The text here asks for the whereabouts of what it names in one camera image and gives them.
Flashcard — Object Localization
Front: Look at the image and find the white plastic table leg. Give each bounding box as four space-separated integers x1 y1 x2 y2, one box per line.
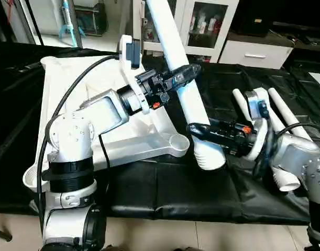
144 0 227 171
268 87 315 129
231 88 302 192
252 87 287 135

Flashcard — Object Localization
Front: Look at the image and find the white drawer unit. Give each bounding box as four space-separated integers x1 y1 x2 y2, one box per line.
218 33 294 70

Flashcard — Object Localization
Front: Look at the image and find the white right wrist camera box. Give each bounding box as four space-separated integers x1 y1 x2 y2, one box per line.
244 89 271 161

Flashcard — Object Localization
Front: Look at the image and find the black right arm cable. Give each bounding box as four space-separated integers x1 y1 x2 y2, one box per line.
251 122 320 179

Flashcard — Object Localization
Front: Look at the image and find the black metal table leg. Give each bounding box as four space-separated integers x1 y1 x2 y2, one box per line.
0 226 14 243

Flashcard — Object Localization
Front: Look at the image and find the black table mat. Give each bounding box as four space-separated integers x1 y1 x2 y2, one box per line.
0 42 320 220

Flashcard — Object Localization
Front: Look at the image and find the white plastic table top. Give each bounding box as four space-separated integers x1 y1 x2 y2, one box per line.
23 55 191 193

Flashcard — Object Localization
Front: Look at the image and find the white glass door cabinet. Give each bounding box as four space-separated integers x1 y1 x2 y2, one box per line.
131 0 239 63

